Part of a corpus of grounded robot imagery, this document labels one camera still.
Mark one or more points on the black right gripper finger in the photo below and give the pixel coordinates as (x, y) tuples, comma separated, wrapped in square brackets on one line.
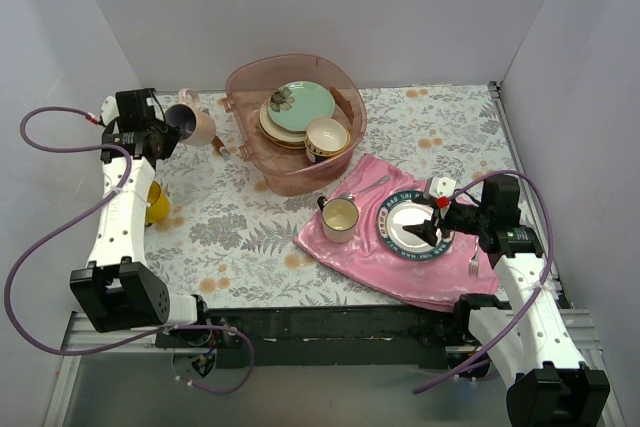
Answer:
[(430, 203), (427, 231)]

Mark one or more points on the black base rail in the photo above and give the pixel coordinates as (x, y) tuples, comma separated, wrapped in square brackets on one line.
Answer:
[(349, 335)]

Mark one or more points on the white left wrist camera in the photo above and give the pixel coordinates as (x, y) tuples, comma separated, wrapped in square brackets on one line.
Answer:
[(108, 113)]

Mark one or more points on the silver fork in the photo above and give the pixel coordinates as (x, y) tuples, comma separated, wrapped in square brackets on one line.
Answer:
[(473, 266)]

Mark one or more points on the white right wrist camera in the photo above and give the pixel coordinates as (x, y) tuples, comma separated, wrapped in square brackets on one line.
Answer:
[(438, 190)]

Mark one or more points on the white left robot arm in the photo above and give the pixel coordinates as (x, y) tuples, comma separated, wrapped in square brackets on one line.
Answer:
[(117, 290)]

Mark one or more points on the silver spoon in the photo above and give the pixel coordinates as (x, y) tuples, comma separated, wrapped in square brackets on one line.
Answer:
[(352, 195)]

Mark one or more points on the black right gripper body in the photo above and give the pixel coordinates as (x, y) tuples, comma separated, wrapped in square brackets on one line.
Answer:
[(444, 225)]

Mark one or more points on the yellow enamel mug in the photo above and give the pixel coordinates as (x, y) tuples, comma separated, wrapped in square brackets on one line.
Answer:
[(158, 205)]

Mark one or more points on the white bowl blue stripes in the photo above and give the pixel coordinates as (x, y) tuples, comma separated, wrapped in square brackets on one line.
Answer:
[(327, 134)]

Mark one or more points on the yellow sun patterned bowl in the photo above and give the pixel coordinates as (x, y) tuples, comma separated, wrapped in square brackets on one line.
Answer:
[(331, 153)]

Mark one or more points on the light green plate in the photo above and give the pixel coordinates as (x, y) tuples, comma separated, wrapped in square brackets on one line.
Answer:
[(294, 105)]

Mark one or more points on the metal spatula wooden handle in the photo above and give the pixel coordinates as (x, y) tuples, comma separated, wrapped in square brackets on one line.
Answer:
[(220, 148)]

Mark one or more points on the cream divided plate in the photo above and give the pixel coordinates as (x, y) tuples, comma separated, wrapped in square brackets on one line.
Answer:
[(275, 131)]

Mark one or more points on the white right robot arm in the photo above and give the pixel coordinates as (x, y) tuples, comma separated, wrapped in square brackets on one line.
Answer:
[(548, 380)]

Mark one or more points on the beige cup purple interior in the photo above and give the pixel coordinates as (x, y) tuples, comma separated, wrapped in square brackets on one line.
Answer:
[(197, 128)]

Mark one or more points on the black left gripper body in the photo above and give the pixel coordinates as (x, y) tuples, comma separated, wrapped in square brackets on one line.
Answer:
[(167, 136)]

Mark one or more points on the pink satin cloth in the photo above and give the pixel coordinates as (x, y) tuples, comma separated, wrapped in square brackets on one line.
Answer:
[(435, 284)]

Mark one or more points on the pink translucent plastic bin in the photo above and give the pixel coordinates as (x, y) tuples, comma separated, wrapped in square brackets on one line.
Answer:
[(289, 172)]

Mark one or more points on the green rimmed white plate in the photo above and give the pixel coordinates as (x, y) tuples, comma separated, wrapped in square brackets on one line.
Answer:
[(398, 210)]

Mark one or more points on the cream and yellow floral plate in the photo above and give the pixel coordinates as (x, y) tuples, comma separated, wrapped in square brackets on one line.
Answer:
[(287, 145)]

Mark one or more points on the cream enamel mug black rim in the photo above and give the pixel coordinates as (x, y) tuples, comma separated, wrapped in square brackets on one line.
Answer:
[(339, 218)]

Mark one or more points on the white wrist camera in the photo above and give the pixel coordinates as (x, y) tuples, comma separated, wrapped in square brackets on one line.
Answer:
[(108, 113), (438, 190)]

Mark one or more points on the pink plate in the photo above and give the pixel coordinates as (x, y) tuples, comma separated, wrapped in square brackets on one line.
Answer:
[(290, 125)]

